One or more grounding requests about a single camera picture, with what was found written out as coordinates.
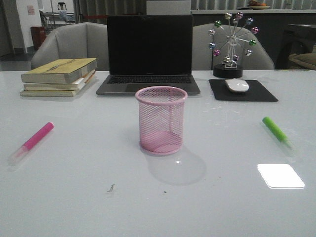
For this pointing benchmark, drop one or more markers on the green highlighter pen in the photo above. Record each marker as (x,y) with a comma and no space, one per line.
(278,133)

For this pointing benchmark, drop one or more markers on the pink highlighter pen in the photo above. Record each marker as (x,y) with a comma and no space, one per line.
(21,152)

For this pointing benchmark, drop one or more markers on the pink mesh pen holder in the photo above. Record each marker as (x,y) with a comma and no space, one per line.
(161,119)

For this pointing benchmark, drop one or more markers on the grey open laptop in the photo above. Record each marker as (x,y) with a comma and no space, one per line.
(149,50)

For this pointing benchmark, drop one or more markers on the white computer mouse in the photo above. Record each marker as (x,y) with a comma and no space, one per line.
(237,85)

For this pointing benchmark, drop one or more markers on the middle cream book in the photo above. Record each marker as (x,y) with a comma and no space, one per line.
(76,85)

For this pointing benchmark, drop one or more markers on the cream book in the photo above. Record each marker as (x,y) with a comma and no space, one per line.
(76,85)
(47,93)

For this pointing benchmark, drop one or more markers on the right grey armchair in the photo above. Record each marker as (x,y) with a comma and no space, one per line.
(202,58)

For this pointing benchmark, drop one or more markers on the grey armchair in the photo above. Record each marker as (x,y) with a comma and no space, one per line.
(202,58)
(82,40)

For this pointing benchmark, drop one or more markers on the black mouse pad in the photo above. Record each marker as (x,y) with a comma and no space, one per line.
(256,92)

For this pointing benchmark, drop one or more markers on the left grey armchair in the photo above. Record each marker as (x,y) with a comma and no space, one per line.
(82,40)

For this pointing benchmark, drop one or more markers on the ferris wheel desk toy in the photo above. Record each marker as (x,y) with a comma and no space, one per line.
(228,68)

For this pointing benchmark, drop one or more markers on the bottom cream book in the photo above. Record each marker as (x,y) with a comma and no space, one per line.
(47,93)

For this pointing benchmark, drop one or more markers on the red trash bin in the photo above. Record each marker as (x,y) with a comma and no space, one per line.
(38,36)

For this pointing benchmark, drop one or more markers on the fruit bowl on counter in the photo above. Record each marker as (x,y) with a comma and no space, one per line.
(256,5)

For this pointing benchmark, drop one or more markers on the olive cushion at right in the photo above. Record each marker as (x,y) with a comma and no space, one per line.
(306,60)

